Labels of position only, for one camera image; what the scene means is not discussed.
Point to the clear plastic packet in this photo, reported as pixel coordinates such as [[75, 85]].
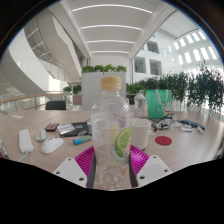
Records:
[[200, 129]]

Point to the green tote bag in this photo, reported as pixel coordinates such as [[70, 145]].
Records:
[[156, 105]]

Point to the white card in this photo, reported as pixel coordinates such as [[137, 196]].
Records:
[[186, 129]]

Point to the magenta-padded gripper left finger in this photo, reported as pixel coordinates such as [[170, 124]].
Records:
[[83, 163]]

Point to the white power strip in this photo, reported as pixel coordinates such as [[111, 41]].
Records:
[[25, 141]]

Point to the black notebook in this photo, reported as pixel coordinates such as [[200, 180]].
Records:
[[81, 128]]

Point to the white paper sheet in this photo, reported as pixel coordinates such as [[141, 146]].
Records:
[[17, 117]]

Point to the brown planter with plants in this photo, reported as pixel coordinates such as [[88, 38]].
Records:
[[76, 95]]

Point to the small black and red case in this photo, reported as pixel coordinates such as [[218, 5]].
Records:
[[51, 127]]

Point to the small teal tube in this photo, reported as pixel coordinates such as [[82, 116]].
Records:
[[82, 139]]

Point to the white computer mouse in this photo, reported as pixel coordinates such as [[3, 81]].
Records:
[[51, 145]]

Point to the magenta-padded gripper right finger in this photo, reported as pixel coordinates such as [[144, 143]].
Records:
[[140, 160]]

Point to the white packet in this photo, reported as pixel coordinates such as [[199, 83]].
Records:
[[66, 128]]

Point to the clear plastic bottle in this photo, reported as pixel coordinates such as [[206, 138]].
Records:
[[110, 120]]

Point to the black chair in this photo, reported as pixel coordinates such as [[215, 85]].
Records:
[[55, 105]]

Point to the flat round red coaster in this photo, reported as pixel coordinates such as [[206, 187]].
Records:
[[163, 140]]

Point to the row of tall green plants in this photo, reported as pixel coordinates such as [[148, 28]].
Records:
[[200, 86]]

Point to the white cabinet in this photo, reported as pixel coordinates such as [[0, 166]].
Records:
[[91, 90]]

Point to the clear glass jar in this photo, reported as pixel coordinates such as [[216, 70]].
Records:
[[140, 105]]

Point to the green plants atop cabinet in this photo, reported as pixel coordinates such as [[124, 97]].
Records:
[[103, 68]]

